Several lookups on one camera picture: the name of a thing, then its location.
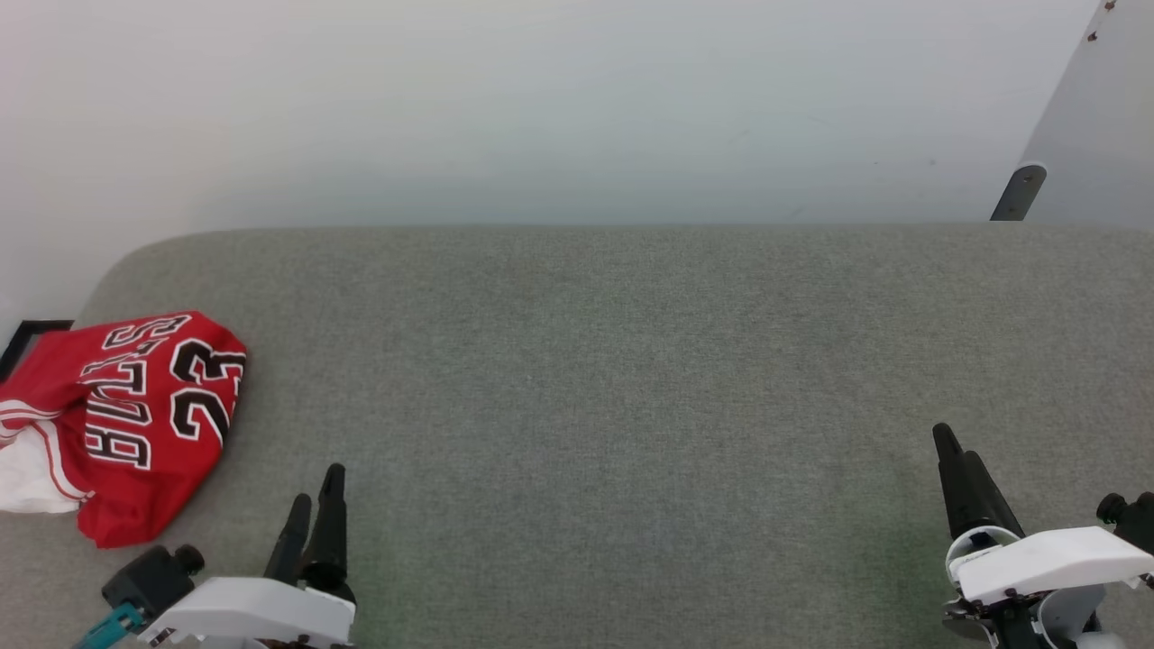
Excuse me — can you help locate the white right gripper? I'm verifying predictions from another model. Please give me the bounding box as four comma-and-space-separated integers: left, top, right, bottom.
932, 423, 1154, 649

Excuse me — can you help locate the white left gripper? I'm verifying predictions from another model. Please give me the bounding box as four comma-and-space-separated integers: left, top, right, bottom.
140, 463, 358, 648

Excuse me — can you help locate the red basketball jersey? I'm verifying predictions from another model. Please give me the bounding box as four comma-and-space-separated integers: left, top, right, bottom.
0, 311, 248, 549

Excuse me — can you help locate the teal plug left camera cable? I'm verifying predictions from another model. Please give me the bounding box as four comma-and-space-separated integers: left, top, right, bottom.
72, 602, 145, 649

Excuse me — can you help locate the dark grey door bracket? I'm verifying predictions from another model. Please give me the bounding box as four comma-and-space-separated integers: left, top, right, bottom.
990, 162, 1049, 223

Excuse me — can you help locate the black rectangular frame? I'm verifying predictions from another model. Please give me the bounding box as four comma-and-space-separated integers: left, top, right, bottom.
0, 319, 75, 381

